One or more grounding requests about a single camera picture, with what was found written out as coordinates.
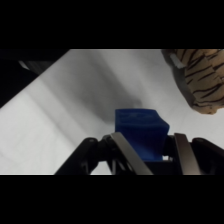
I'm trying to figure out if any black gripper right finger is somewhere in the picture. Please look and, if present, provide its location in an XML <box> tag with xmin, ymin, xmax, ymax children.
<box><xmin>162</xmin><ymin>132</ymin><xmax>224</xmax><ymax>176</ymax></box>

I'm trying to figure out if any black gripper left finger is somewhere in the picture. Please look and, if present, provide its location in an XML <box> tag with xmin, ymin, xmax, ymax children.
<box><xmin>54</xmin><ymin>131</ymin><xmax>155</xmax><ymax>176</ymax></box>

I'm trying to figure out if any blue cube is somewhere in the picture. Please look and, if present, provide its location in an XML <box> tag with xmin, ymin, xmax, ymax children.
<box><xmin>114</xmin><ymin>107</ymin><xmax>171</xmax><ymax>163</ymax></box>

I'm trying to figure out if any tiger striped plush toy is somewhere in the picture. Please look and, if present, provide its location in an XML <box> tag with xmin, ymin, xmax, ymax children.
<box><xmin>161</xmin><ymin>49</ymin><xmax>224</xmax><ymax>116</ymax></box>

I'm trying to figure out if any black curtain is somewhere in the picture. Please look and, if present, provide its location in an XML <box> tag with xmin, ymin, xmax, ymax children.
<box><xmin>0</xmin><ymin>49</ymin><xmax>72</xmax><ymax>110</ymax></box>

